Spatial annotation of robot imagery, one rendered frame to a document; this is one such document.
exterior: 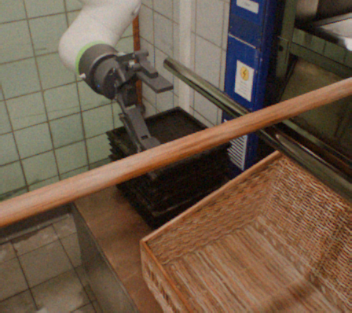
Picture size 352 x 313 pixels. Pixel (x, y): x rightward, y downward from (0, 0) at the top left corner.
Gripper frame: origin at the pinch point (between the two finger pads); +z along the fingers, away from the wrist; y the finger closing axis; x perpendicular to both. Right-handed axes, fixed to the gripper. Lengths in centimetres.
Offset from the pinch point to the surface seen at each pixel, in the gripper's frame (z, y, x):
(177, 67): -19.4, 1.3, -14.9
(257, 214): -16, 56, -43
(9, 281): -86, 119, 29
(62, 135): -113, 72, -11
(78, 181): 8.7, -1.7, 17.5
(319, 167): 20.2, 1.3, -15.0
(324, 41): -13, 1, -52
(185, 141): 8.6, -2.0, 1.0
